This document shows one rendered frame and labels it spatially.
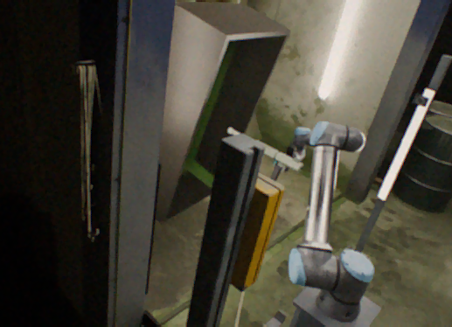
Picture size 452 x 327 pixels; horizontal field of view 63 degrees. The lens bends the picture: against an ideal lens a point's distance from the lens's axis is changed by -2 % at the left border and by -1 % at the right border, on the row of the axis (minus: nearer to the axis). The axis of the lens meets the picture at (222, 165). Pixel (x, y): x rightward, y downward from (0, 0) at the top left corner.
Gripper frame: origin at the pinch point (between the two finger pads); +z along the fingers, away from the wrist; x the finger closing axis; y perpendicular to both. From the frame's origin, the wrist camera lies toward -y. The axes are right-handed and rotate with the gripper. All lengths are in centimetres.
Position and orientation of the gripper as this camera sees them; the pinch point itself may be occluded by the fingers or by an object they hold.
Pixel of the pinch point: (279, 163)
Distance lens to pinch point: 209.0
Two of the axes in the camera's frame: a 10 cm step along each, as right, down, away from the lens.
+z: -4.9, 2.2, -8.4
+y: -3.2, 8.5, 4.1
